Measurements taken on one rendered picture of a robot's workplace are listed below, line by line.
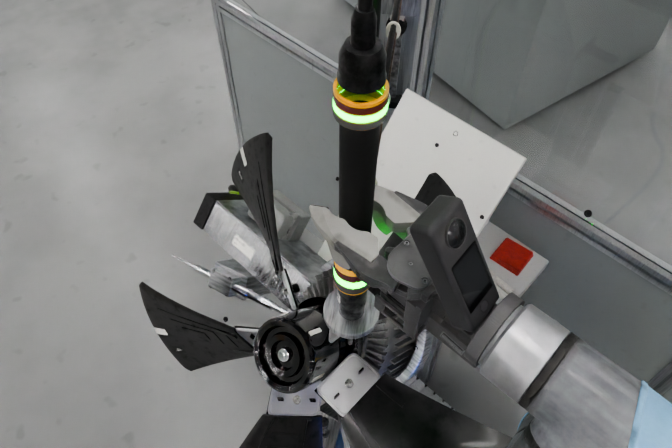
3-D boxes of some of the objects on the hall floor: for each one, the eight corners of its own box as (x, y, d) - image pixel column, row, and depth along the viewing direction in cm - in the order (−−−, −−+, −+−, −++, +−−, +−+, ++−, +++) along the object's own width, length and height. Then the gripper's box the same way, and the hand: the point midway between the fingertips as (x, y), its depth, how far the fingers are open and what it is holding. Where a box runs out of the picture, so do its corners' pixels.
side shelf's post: (421, 371, 214) (458, 245, 149) (430, 378, 212) (471, 254, 147) (414, 378, 212) (449, 254, 147) (423, 386, 210) (461, 263, 146)
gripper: (451, 401, 51) (289, 262, 61) (521, 317, 56) (362, 201, 66) (469, 362, 45) (283, 212, 54) (546, 271, 50) (365, 149, 59)
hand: (335, 196), depth 57 cm, fingers closed on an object, 4 cm apart
